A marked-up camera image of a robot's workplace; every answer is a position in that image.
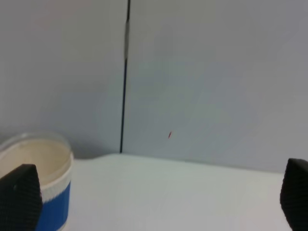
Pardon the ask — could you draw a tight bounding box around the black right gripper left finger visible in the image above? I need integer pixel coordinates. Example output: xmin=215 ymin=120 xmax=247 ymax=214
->
xmin=0 ymin=164 xmax=43 ymax=231

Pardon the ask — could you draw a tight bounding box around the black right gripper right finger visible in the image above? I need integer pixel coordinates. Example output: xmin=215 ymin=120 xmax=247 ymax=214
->
xmin=280 ymin=158 xmax=308 ymax=231

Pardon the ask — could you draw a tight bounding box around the blue sleeved paper cup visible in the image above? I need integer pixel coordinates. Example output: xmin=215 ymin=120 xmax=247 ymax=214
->
xmin=0 ymin=132 xmax=74 ymax=231

